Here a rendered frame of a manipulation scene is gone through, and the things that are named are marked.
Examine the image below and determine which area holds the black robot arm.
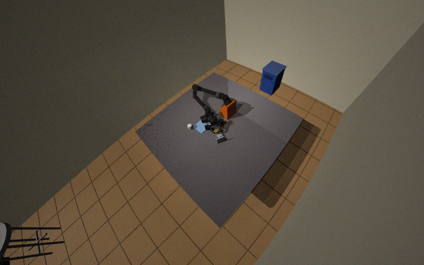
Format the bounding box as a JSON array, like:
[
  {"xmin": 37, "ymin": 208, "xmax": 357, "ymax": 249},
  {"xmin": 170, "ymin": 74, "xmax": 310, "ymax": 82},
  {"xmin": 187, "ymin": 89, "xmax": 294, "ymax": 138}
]
[{"xmin": 192, "ymin": 84, "xmax": 232, "ymax": 124}]

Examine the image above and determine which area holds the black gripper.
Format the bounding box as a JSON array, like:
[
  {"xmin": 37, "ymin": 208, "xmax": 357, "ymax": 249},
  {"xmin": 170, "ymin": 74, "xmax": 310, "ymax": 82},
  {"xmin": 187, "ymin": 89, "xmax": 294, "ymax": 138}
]
[{"xmin": 205, "ymin": 119, "xmax": 224, "ymax": 134}]

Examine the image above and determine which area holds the light blue square mat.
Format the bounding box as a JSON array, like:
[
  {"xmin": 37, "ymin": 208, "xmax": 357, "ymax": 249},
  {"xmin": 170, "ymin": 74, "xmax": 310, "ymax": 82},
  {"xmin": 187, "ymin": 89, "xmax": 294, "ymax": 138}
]
[{"xmin": 193, "ymin": 120, "xmax": 211, "ymax": 134}]

